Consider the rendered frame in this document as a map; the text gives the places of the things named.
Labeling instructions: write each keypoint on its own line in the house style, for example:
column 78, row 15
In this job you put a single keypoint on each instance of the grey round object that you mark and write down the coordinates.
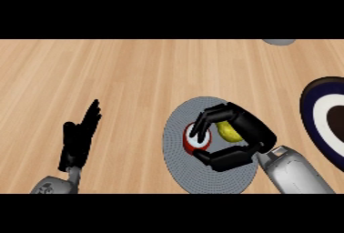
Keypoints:
column 277, row 42

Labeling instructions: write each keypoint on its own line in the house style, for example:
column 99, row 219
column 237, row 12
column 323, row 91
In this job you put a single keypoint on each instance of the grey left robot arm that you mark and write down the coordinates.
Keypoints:
column 57, row 183

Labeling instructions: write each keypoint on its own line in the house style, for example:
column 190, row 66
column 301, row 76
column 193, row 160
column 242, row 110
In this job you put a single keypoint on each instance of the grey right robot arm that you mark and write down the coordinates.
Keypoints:
column 292, row 171

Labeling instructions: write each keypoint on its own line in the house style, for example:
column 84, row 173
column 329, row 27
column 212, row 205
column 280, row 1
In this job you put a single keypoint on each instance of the red can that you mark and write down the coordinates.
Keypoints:
column 196, row 144

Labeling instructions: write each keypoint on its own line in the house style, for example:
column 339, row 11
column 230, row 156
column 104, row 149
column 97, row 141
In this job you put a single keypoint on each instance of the navy and white plate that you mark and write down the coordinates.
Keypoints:
column 320, row 118

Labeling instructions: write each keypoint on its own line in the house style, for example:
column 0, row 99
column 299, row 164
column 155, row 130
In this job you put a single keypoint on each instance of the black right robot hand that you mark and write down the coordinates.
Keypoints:
column 251, row 127

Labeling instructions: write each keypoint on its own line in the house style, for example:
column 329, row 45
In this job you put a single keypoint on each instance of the yellow lemon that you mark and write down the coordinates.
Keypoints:
column 229, row 133

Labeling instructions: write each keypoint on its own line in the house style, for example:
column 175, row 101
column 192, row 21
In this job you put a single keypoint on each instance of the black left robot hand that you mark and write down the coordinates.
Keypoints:
column 78, row 136

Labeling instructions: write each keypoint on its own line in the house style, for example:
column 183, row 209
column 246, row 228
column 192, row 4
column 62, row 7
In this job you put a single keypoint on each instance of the round grey placemat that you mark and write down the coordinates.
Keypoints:
column 178, row 145

